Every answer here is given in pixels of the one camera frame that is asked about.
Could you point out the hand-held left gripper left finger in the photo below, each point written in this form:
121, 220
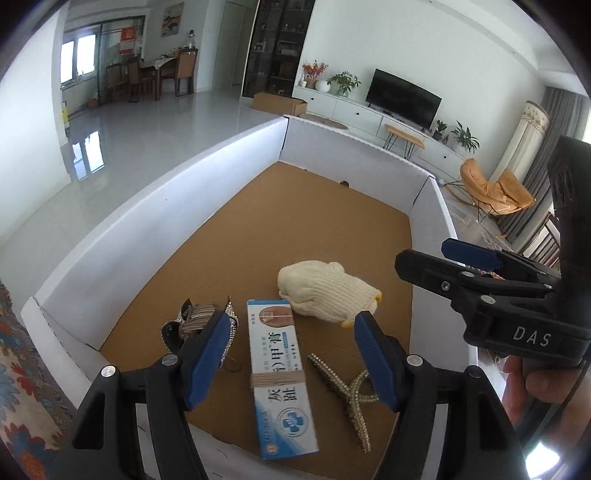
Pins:
207, 364

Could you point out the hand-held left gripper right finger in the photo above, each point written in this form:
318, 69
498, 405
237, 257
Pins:
376, 364

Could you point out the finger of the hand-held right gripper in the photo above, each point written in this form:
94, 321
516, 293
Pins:
429, 270
471, 254

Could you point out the pearl hair claw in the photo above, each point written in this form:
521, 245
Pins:
355, 408

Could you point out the rhinestone bow hair claw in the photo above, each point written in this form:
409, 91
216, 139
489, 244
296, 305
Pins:
196, 316

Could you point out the blue white ointment box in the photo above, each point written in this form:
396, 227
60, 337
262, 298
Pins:
277, 410

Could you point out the cream knitted glove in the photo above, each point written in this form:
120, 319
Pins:
323, 290

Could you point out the white cardboard box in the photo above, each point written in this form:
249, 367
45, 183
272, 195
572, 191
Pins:
152, 221

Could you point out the person's right hand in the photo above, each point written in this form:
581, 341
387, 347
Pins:
549, 383

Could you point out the beige rubber band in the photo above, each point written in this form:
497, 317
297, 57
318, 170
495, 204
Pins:
277, 377

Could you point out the orange lounge chair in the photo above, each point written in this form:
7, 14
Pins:
503, 189

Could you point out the wooden armchair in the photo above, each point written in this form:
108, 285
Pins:
542, 240

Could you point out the broad-leaf potted plant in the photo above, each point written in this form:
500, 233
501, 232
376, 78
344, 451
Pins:
464, 136

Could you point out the grey curtain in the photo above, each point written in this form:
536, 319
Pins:
545, 152

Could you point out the cloth-covered standing air conditioner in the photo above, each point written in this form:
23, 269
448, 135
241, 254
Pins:
521, 138

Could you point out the small potted plant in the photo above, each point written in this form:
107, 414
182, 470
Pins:
440, 128

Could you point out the wooden bench with metal legs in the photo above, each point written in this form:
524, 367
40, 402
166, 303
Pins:
404, 133

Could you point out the black flat television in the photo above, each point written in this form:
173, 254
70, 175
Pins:
401, 97

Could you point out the white television cabinet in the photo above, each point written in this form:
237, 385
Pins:
351, 108

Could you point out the floral printed cloth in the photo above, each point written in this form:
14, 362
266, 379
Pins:
27, 392

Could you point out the leafy green potted plant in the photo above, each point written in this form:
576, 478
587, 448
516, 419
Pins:
344, 82

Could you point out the white round vase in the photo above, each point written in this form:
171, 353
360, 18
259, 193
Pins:
322, 86

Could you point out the brown cardboard box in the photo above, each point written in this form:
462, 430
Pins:
277, 102

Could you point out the red flower bouquet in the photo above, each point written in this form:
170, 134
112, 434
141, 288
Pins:
314, 69

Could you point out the dark glass display cabinet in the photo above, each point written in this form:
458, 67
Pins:
277, 46

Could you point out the wooden dining chair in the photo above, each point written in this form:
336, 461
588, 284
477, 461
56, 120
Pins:
134, 78
115, 83
186, 69

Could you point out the white door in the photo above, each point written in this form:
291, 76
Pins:
231, 44

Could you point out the wooden dining table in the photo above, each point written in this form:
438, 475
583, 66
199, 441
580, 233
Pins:
159, 67

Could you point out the bright window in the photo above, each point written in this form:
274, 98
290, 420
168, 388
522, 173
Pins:
78, 57

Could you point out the red door poster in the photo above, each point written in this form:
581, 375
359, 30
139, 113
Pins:
128, 40

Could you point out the framed painting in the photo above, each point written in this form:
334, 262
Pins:
172, 19

